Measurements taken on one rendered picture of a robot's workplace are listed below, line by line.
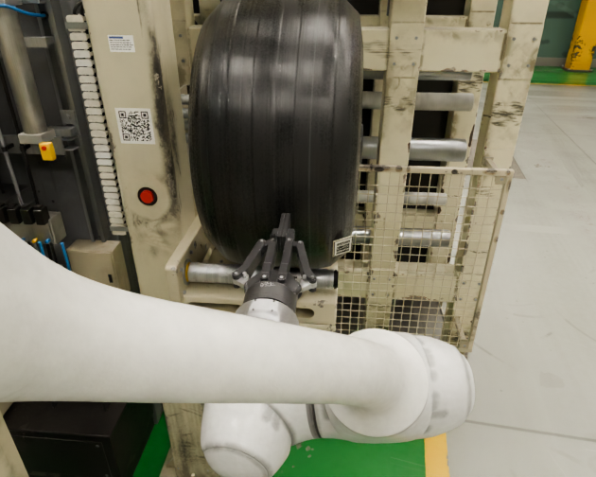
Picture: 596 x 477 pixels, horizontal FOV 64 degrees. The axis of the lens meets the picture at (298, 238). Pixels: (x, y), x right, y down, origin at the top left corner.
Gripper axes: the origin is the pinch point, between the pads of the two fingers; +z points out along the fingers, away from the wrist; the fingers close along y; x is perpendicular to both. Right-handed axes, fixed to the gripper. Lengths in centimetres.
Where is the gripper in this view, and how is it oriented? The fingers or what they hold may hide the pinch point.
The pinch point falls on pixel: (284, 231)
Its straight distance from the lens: 80.9
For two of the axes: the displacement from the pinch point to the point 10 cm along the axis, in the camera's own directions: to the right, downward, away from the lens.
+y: -10.0, -0.4, 0.8
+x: 0.1, 8.0, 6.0
